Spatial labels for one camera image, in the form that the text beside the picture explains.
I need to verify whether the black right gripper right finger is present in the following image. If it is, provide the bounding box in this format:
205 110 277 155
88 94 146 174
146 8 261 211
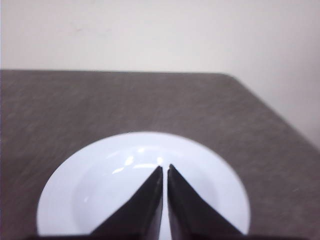
167 164 242 237

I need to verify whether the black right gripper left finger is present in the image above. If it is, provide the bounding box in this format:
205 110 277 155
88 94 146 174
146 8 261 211
91 166 163 237

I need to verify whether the white round plate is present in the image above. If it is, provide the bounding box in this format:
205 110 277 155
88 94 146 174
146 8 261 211
36 131 251 236

